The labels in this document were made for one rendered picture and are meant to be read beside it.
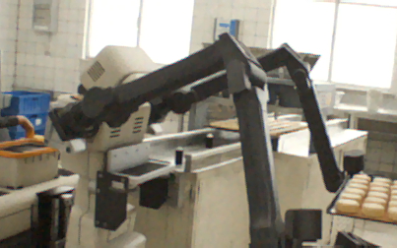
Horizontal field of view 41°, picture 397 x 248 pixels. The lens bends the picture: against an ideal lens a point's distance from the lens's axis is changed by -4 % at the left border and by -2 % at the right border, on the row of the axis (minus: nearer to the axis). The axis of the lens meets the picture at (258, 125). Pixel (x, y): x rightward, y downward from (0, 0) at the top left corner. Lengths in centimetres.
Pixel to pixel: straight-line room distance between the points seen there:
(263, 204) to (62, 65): 606
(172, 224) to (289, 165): 73
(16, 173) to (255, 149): 87
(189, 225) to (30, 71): 547
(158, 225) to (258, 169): 109
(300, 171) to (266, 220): 151
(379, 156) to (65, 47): 398
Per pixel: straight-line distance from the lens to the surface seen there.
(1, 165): 175
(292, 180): 256
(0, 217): 163
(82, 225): 160
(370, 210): 121
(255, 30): 596
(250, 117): 109
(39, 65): 719
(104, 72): 149
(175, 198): 200
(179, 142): 241
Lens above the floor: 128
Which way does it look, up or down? 7 degrees down
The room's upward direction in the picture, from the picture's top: 6 degrees clockwise
